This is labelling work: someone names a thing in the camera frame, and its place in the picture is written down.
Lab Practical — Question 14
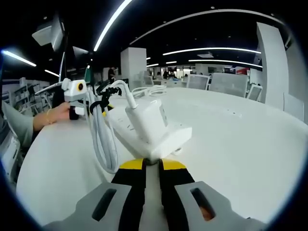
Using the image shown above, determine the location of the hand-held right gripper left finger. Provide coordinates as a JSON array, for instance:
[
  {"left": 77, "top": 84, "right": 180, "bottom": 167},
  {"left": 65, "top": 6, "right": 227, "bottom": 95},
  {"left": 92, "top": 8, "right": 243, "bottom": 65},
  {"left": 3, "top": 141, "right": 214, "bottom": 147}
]
[{"left": 44, "top": 158, "right": 147, "bottom": 231}]

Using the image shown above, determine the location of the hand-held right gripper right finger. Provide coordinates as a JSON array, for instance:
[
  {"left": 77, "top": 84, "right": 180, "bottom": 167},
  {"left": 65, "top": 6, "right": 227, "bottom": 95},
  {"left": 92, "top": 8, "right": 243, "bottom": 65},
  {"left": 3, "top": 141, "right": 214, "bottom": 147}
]
[{"left": 157, "top": 158, "right": 268, "bottom": 231}]

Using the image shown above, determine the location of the white charger cable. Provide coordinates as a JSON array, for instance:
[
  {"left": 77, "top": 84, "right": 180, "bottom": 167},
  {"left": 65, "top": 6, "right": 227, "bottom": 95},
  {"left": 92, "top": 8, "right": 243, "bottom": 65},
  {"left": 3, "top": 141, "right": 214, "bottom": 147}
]
[{"left": 87, "top": 79, "right": 139, "bottom": 175}]

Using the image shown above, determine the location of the white charger brick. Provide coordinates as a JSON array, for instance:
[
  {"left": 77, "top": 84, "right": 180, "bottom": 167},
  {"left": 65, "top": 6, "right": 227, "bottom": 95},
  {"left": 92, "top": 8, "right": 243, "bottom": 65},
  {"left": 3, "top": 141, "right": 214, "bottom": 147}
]
[{"left": 125, "top": 98, "right": 169, "bottom": 145}]

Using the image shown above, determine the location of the white power strip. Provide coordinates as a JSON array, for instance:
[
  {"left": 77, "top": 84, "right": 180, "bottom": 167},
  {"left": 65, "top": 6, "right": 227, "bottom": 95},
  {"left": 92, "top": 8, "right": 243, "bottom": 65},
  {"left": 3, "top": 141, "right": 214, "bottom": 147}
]
[{"left": 105, "top": 112, "right": 193, "bottom": 160}]

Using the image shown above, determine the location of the long ceiling light strip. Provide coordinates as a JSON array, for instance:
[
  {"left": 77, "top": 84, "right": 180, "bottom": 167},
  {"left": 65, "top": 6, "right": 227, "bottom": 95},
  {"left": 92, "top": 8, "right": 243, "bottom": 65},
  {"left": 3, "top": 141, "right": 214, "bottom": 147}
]
[{"left": 93, "top": 0, "right": 133, "bottom": 52}]

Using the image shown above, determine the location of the person's left hand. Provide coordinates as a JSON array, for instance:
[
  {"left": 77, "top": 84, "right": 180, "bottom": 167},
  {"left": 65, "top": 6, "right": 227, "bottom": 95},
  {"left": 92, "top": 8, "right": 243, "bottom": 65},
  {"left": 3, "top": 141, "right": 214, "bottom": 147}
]
[{"left": 49, "top": 102, "right": 72, "bottom": 124}]

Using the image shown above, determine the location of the black twist tie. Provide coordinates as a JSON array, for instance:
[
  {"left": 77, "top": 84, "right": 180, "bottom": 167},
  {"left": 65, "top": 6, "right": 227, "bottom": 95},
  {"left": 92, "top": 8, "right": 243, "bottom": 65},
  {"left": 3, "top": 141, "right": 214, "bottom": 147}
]
[{"left": 90, "top": 82, "right": 122, "bottom": 114}]

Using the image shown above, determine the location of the wide grey mesh chair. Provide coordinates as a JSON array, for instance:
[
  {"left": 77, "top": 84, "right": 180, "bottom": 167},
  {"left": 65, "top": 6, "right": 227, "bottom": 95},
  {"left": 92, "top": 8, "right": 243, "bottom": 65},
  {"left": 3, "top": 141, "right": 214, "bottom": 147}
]
[{"left": 208, "top": 72, "right": 250, "bottom": 98}]

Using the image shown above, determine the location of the white power strip cable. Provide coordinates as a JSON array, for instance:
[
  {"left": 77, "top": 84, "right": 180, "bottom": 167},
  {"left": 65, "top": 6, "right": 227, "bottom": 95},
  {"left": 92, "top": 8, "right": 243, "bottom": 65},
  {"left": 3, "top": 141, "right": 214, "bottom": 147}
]
[{"left": 131, "top": 85, "right": 168, "bottom": 99}]

